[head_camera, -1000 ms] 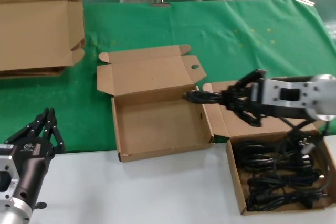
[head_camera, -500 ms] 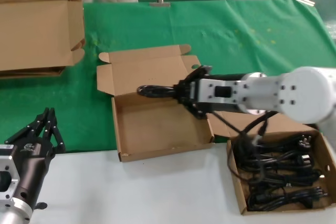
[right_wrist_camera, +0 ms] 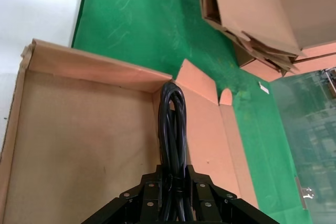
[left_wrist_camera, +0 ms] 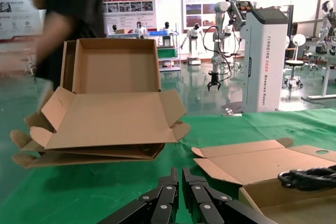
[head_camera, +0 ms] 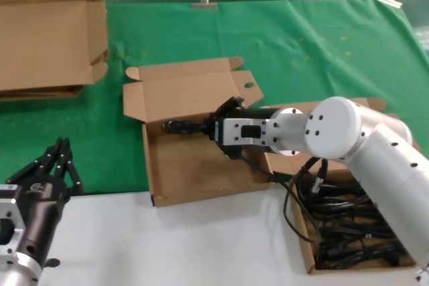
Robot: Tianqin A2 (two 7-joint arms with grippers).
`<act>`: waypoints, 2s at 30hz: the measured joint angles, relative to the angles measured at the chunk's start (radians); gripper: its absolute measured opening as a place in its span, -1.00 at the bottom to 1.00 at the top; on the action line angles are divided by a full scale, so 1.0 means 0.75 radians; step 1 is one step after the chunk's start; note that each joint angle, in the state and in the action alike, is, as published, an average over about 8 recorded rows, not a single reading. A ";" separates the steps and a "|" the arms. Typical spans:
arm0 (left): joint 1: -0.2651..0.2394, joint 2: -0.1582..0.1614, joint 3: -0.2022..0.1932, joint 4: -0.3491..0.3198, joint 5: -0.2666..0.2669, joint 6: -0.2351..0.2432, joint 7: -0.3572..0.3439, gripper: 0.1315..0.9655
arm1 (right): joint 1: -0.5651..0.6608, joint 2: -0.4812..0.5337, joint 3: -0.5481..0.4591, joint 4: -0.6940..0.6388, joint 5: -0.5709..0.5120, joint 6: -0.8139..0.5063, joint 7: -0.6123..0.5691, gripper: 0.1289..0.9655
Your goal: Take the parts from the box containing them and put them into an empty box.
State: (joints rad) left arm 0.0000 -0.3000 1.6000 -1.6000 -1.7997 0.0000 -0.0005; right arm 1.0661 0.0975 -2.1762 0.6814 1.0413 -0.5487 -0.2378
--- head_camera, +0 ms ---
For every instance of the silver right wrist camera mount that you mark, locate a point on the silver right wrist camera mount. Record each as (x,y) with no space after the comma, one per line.
(234,132)

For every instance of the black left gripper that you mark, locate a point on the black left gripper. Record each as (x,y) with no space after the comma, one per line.
(40,214)

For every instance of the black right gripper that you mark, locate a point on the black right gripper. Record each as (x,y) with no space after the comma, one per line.
(258,112)

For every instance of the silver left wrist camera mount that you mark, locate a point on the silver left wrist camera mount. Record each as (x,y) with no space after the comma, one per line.
(10,212)

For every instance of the small black knob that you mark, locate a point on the small black knob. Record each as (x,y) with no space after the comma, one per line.
(52,262)

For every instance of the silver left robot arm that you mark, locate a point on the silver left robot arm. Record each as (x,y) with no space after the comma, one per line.
(16,272)

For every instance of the large open cardboard box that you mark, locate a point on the large open cardboard box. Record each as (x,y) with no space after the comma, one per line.
(43,41)

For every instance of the green tablecloth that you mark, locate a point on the green tablecloth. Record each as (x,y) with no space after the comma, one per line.
(301,65)

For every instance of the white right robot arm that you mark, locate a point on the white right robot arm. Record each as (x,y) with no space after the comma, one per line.
(385,165)

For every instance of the open brown cardboard mailer box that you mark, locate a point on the open brown cardboard mailer box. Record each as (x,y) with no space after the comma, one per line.
(187,172)
(308,261)

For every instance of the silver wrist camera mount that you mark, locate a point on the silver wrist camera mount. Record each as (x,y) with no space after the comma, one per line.
(234,132)
(10,212)

